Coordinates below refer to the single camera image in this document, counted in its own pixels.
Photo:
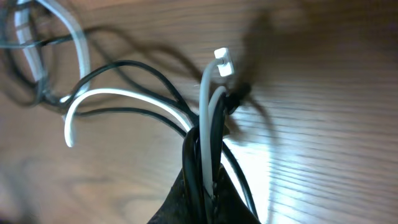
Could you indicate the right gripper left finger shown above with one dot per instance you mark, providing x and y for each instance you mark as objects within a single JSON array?
[{"x": 184, "y": 203}]

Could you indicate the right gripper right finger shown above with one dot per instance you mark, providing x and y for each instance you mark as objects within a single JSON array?
[{"x": 230, "y": 209}]

